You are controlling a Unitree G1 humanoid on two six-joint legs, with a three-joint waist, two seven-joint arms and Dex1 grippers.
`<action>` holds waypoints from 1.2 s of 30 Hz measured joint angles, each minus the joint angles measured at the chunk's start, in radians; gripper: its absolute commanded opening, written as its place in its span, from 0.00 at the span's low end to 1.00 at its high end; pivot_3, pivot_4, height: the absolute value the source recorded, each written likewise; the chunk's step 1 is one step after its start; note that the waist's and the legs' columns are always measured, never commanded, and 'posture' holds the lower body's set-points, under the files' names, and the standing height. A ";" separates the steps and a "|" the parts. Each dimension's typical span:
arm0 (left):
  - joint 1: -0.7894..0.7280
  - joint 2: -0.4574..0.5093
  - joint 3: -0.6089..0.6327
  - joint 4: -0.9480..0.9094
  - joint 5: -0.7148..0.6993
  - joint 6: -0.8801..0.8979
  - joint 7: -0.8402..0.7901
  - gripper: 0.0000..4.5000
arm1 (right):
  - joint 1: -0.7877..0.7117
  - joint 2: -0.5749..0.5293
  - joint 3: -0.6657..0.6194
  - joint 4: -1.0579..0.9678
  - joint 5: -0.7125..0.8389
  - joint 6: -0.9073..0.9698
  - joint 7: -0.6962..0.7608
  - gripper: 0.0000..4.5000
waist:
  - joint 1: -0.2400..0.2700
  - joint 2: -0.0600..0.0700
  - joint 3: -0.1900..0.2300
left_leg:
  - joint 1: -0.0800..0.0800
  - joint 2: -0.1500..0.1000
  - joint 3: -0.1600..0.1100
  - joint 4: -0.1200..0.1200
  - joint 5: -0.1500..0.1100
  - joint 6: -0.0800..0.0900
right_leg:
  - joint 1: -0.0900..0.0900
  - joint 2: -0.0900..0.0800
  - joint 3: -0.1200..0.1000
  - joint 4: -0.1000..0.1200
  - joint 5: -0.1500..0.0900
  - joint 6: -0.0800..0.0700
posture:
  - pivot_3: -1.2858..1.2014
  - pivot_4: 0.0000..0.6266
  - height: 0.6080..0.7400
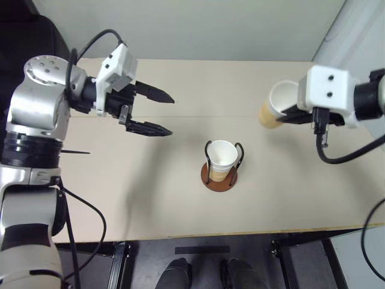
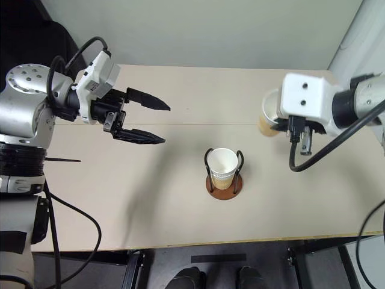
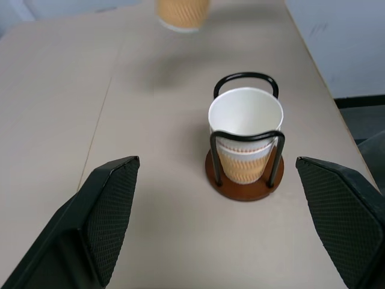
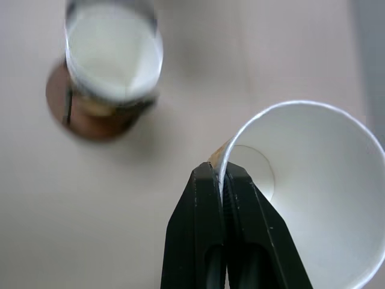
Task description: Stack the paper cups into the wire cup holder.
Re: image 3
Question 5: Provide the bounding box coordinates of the brown ripple paper cup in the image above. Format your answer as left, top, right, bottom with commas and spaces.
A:
208, 87, 285, 152
215, 141, 273, 185
155, 0, 211, 33

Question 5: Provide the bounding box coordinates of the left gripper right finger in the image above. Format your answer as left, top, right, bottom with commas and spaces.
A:
295, 155, 385, 289

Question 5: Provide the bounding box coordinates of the black metal table leg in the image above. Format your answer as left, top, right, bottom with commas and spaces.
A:
333, 95, 385, 110

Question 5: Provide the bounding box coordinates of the dark rounded shape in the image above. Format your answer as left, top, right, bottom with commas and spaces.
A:
356, 131, 385, 196

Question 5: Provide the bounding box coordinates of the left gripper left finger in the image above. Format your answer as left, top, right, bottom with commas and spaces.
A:
0, 155, 141, 289

